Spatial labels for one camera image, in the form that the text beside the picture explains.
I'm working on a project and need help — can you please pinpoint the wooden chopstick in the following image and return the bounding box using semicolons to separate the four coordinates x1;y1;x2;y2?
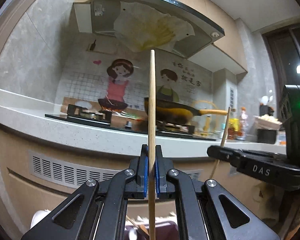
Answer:
148;49;156;240
210;107;231;179
126;215;140;229

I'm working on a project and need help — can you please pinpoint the wooden spoon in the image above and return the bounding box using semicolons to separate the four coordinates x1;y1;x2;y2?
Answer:
138;224;149;239

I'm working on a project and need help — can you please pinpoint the yellow container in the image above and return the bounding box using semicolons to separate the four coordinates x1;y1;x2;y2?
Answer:
228;118;239;140

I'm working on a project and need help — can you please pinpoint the orange capped bottle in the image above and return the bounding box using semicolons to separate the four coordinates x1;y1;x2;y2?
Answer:
238;107;248;140

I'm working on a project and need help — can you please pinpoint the purple plastic utensil holder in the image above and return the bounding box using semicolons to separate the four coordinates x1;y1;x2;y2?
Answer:
123;220;179;240

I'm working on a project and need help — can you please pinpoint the black pot with lid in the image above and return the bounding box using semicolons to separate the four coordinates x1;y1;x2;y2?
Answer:
254;114;282;145

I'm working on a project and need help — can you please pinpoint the gas stove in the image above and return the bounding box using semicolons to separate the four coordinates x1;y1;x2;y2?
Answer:
45;104;215;141

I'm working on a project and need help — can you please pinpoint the large grey vent grille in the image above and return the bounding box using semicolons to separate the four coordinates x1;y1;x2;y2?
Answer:
27;149;203;189

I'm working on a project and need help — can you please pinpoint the range hood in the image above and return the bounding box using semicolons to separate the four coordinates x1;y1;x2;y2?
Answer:
74;0;247;74

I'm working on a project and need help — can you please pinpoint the black frying pan yellow handle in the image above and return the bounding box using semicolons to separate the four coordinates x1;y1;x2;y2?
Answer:
144;98;228;126

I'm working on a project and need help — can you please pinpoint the cartoon wall sticker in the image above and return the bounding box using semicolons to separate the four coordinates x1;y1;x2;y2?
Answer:
55;50;212;111

